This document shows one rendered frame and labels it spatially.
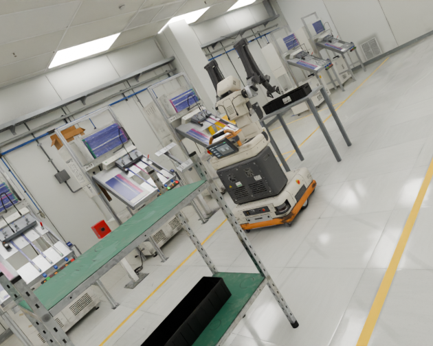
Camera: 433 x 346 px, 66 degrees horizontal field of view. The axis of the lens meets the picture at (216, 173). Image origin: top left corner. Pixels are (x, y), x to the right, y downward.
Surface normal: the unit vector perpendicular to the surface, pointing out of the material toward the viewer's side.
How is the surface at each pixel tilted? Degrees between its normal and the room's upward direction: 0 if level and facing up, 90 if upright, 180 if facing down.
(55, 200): 90
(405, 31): 90
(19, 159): 90
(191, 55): 90
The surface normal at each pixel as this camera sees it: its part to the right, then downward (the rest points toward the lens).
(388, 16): -0.60, 0.50
